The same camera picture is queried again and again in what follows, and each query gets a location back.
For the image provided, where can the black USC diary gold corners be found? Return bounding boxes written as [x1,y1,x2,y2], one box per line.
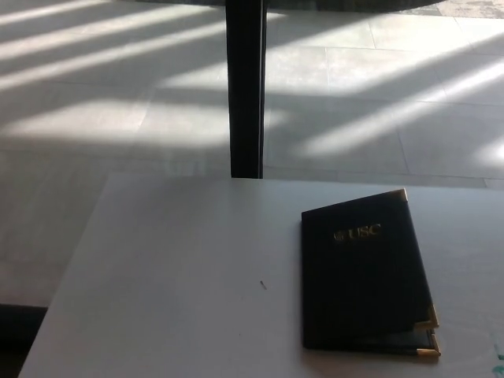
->
[301,188,442,358]

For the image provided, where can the black vertical post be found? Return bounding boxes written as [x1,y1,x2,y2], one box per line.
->
[224,0,269,180]

